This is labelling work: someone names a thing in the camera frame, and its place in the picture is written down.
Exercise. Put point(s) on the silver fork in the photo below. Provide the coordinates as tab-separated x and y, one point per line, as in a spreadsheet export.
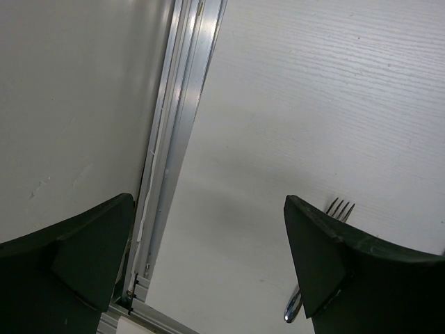
340	210

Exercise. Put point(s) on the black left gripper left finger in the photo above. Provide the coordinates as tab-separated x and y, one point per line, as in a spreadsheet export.
60	279

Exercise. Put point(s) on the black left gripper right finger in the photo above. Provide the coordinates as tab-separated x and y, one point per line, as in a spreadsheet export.
354	282

